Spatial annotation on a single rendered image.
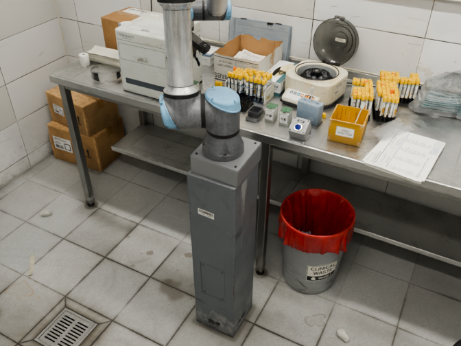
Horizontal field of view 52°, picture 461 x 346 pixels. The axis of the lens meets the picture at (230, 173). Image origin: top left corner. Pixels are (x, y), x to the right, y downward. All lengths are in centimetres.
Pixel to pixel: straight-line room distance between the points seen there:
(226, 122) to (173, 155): 135
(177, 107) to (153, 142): 150
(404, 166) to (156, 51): 111
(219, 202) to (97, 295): 103
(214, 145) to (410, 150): 77
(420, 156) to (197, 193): 85
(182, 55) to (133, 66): 72
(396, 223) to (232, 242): 102
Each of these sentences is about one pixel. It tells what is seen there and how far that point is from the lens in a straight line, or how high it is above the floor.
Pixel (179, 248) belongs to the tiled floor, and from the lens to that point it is 266.
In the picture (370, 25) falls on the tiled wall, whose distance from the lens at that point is 234.
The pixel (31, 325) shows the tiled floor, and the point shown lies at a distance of 250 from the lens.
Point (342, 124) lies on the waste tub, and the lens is 187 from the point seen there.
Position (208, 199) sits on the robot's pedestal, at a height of 79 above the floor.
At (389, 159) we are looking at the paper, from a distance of 185.
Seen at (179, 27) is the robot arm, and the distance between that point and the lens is 149.
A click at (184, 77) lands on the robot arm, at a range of 153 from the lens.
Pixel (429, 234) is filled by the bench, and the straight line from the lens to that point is 253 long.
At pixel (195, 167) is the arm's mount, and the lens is 169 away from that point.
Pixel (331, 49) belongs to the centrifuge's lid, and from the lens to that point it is 237.
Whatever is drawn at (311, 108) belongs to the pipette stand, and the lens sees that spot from 197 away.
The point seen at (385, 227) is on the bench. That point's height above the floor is 27.
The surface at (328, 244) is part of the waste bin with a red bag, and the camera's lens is 215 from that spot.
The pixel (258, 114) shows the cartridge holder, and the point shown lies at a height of 90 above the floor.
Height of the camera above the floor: 189
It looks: 37 degrees down
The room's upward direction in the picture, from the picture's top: straight up
